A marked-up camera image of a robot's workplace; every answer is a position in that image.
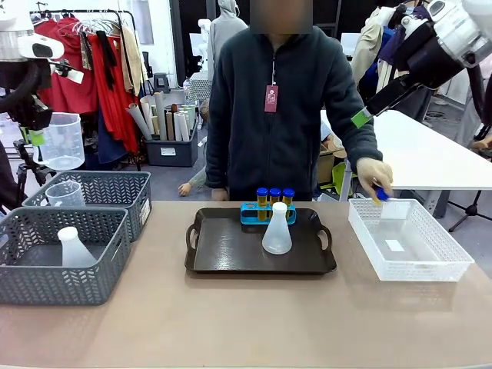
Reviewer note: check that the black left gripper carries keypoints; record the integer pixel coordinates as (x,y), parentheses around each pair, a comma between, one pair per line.
(32,113)

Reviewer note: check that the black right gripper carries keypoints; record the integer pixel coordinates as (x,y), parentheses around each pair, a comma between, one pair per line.
(430,57)

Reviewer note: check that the clear plastic measuring beaker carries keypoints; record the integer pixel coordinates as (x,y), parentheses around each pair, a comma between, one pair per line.
(65,194)
(63,146)

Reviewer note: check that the yellow tube with blue cap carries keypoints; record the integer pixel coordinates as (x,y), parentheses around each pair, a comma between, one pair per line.
(262,200)
(382,194)
(288,194)
(274,194)

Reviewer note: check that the white plastic conical flask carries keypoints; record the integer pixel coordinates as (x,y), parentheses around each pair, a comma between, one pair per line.
(75,250)
(276,234)

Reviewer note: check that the person's left forearm dark sleeve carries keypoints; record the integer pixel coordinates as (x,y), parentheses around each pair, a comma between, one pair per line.
(363,138)

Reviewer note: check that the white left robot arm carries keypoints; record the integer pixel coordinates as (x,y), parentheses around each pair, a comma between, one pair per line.
(19,34)

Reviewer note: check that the person's right forearm dark sleeve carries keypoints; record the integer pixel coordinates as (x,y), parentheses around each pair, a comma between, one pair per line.
(217,165)

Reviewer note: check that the person's left hand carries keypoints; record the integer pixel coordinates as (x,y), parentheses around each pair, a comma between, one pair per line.
(374,173)

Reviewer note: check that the person's right hand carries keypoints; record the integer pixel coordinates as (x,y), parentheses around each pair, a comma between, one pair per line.
(220,195)

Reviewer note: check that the red jacket garment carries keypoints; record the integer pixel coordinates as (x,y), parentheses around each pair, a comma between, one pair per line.
(73,96)

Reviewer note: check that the beige coat on mannequin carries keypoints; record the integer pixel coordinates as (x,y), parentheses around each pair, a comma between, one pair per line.
(367,42)

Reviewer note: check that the white background table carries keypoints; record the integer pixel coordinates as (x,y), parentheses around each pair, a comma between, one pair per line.
(423,153)

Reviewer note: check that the brown cardboard box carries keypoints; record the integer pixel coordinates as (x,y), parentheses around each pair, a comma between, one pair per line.
(326,161)

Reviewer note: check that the long red dress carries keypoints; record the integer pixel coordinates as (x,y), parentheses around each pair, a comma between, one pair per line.
(115,111)

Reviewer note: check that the grey basket holding beakers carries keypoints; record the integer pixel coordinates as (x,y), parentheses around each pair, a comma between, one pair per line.
(123,188)

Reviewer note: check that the grey paper roll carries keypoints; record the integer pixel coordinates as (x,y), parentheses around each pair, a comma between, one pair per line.
(139,119)

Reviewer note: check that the black hanging scarf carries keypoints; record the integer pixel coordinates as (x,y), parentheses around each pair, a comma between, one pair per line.
(107,57)

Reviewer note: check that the maroon hang tag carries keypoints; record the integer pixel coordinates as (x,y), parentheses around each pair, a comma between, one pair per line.
(271,99)

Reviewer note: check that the beige hanging garment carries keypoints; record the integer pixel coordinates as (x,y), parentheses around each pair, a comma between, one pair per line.
(132,61)

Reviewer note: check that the person in dark fleece jacket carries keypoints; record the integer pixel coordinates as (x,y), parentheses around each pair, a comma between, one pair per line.
(269,153)

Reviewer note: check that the tall grey cardboard tube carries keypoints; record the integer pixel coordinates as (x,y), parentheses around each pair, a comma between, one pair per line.
(160,115)

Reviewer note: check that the brown cardboard tube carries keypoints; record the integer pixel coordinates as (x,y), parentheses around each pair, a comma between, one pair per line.
(170,125)

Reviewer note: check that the grey storage bin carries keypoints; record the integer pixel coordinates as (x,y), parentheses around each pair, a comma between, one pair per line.
(171,151)

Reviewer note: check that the black stand tripod legs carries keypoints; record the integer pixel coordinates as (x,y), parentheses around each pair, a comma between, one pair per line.
(471,211)

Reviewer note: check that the grey plastic stool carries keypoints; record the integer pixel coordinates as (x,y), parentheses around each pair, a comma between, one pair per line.
(161,81)

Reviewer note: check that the white paper label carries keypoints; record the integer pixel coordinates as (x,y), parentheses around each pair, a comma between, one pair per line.
(395,246)

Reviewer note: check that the white paper roll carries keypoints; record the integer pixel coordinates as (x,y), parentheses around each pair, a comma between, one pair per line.
(180,127)

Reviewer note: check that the grey basket holding flasks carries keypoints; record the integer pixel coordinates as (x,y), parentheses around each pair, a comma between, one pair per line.
(61,284)

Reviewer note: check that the white plastic mesh basket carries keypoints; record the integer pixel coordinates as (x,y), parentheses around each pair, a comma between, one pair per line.
(430,269)

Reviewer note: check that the blue test tube rack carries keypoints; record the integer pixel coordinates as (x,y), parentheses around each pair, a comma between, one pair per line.
(250,217)

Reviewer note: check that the black serving tray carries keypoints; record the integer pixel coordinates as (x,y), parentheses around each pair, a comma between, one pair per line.
(230,250)

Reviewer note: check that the black camera tripod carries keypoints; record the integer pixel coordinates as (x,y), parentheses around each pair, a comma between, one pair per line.
(27,161)

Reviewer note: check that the wrist camera on white mount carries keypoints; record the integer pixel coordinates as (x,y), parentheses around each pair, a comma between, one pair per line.
(413,24)
(71,74)

